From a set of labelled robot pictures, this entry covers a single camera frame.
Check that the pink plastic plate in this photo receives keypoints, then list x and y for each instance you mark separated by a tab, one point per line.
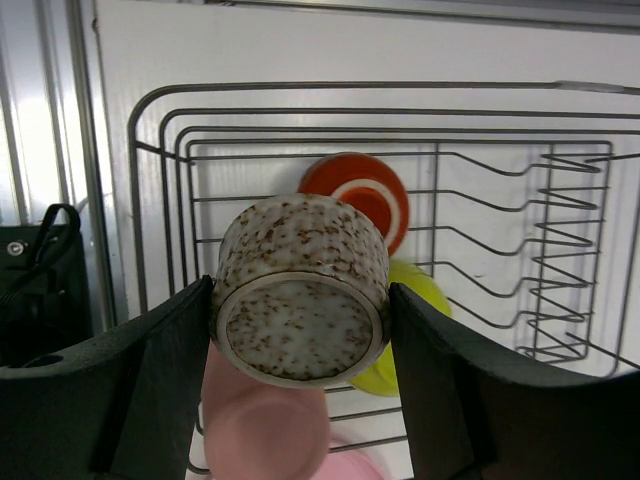
351	465

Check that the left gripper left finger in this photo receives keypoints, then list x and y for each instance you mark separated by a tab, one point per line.
121	405

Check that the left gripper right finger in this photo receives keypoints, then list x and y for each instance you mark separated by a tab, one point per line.
474	409

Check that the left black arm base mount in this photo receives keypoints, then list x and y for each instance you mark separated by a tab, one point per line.
45	305

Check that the wire dish rack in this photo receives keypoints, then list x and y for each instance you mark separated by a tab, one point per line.
524	211

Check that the speckled ceramic small cup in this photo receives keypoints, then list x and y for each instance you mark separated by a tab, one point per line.
300	296

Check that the aluminium table edge rail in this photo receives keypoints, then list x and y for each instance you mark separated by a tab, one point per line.
54	145

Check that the orange ceramic mug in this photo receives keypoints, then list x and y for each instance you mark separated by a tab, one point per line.
367	184

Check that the pink plastic cup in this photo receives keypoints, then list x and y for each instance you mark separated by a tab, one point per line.
254	430

